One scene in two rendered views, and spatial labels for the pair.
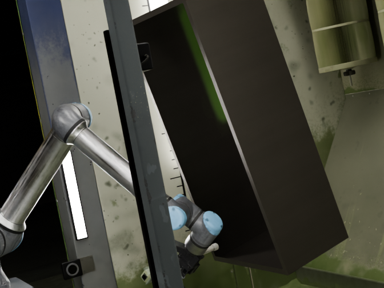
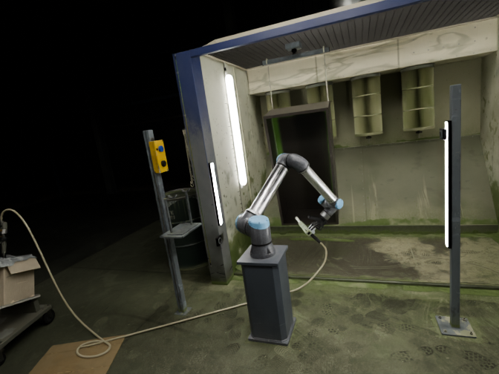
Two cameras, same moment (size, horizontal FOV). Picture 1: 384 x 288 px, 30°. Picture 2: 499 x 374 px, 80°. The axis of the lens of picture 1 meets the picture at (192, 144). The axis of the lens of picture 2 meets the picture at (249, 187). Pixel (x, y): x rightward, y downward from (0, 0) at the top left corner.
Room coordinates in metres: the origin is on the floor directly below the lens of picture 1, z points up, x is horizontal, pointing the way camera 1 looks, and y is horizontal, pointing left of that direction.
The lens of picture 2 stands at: (1.28, 2.31, 1.56)
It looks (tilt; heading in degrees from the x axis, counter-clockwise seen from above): 11 degrees down; 318
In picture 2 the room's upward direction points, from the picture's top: 8 degrees counter-clockwise
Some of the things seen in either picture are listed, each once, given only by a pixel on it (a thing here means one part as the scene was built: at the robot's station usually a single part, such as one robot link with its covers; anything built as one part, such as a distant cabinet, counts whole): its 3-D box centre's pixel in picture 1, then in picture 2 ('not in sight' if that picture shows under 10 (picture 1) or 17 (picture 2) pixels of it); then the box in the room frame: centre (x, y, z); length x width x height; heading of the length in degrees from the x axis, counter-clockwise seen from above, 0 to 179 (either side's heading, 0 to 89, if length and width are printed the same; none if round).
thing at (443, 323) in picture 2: not in sight; (454, 326); (1.78, 0.12, 0.01); 0.20 x 0.20 x 0.01; 27
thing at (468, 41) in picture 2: not in sight; (355, 56); (3.17, -1.40, 2.22); 2.70 x 0.45 x 0.49; 27
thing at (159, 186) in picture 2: not in sight; (166, 225); (3.63, 1.21, 0.82); 0.06 x 0.06 x 1.64; 27
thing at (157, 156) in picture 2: not in sight; (158, 156); (3.58, 1.19, 1.42); 0.12 x 0.06 x 0.26; 117
